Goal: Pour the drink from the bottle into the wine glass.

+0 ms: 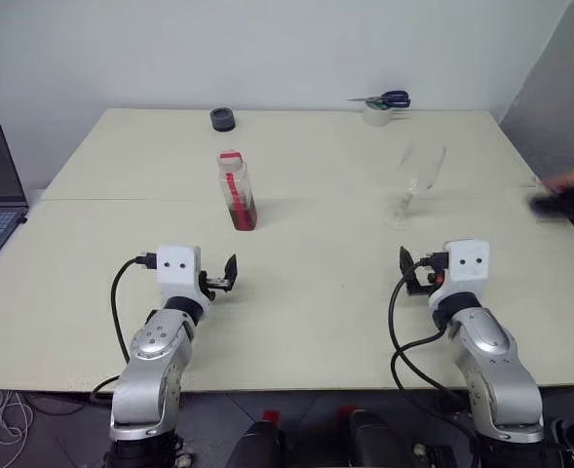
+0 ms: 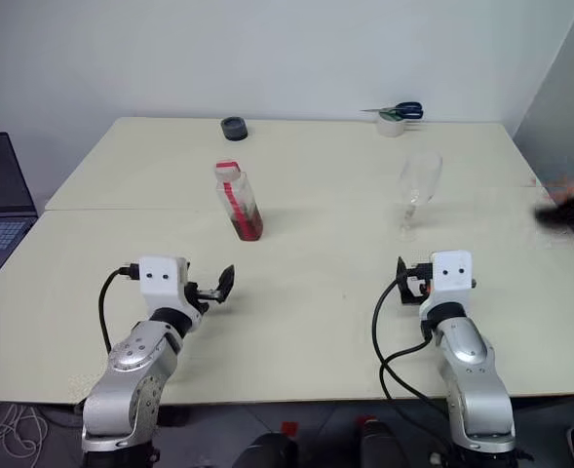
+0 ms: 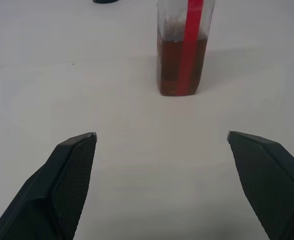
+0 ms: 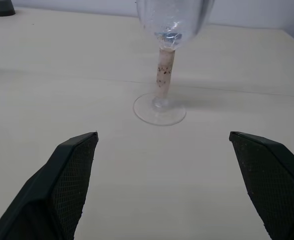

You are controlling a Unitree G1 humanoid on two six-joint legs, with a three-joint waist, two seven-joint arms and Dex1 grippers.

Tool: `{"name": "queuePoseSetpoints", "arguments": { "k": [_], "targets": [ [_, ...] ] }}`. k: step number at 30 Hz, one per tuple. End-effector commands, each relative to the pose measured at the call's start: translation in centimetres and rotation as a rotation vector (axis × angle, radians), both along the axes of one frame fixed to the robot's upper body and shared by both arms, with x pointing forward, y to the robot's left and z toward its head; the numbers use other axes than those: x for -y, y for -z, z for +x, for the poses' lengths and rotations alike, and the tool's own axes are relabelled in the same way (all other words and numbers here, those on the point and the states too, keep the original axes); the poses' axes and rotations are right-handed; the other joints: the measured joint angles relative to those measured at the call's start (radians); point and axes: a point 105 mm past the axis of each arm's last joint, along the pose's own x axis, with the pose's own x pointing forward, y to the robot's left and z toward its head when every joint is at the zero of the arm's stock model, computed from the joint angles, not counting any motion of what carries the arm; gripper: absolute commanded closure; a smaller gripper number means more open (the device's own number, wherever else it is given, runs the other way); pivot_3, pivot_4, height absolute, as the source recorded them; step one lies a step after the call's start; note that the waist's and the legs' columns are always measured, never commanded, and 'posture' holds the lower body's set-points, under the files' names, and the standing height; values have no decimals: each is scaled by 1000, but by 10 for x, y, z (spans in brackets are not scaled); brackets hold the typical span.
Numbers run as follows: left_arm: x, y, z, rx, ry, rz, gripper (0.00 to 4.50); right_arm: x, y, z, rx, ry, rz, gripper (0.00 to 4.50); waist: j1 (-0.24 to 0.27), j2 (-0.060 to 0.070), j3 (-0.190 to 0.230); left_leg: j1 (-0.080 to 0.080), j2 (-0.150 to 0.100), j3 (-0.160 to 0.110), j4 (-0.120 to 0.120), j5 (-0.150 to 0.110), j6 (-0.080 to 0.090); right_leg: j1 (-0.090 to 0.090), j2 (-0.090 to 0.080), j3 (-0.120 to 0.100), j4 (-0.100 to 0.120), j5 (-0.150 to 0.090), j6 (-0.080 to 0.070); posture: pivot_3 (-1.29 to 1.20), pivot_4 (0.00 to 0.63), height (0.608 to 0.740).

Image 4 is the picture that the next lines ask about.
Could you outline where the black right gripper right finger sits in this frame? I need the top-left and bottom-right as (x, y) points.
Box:
(229, 131), (294, 240)

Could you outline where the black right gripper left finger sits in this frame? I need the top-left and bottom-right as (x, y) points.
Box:
(0, 131), (99, 240)

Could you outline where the clear wine glass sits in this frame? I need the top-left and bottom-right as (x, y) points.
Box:
(133, 0), (219, 127)

